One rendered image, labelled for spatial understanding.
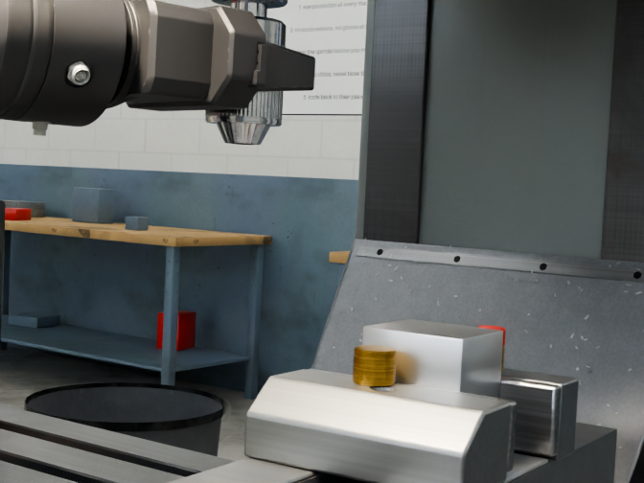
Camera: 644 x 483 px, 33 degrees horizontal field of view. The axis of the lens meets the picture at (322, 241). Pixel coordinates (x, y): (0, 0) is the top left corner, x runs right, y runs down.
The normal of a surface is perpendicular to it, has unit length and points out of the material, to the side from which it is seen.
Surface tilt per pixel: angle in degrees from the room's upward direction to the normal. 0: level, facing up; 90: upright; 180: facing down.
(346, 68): 90
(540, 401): 90
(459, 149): 90
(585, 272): 63
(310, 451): 90
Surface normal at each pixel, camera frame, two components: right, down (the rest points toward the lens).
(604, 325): -0.50, -0.44
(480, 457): 0.84, 0.07
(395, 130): -0.58, 0.01
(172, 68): 0.66, 0.07
